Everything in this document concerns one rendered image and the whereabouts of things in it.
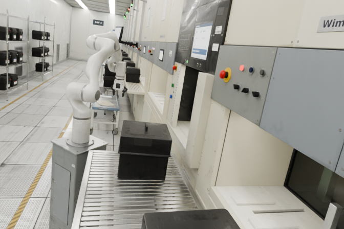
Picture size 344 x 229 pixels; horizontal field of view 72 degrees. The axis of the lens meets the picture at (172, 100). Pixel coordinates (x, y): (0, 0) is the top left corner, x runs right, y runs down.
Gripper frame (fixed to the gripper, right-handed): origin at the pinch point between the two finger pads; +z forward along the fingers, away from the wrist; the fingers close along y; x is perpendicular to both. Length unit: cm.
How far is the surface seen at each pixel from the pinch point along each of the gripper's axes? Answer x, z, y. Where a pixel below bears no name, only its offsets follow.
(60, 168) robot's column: -72, 42, -6
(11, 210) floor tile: -58, 101, -59
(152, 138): -87, 0, 58
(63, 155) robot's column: -72, 32, -5
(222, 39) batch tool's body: -81, -58, 86
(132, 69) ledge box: 199, -4, -61
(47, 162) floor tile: 20, 101, -86
